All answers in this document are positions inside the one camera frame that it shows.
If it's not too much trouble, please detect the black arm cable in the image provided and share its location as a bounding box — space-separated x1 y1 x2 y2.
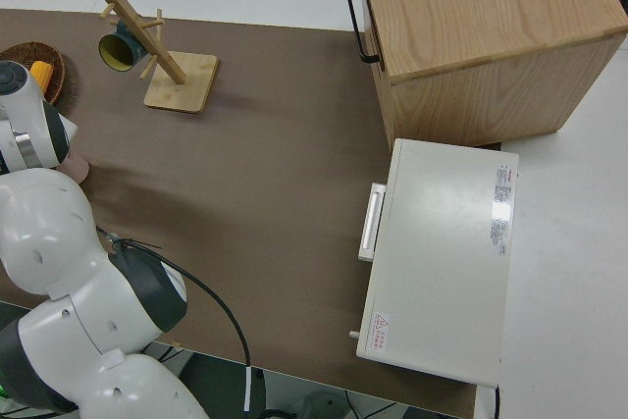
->
95 225 256 413

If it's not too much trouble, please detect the pink mug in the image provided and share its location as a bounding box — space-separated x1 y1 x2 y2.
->
55 150 90 183

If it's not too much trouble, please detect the wooden mug tree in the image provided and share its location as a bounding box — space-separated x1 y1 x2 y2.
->
96 0 220 115

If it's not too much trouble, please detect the black cabinet handle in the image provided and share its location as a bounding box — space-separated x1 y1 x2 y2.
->
345 0 382 65

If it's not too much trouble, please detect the dark blue mug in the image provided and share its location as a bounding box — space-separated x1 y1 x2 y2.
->
97 16 149 72

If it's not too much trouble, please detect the white toaster oven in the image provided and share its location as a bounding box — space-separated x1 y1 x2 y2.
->
348 137 520 388

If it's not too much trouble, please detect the brown table mat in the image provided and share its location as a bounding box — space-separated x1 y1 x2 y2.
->
0 9 501 419

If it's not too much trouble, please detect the brown wicker basket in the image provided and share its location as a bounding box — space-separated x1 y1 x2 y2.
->
0 42 75 107

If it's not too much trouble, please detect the wooden cabinet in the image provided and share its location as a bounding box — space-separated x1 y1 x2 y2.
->
355 0 628 148

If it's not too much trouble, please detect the yellow corn cob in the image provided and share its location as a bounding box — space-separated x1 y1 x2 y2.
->
29 60 54 94

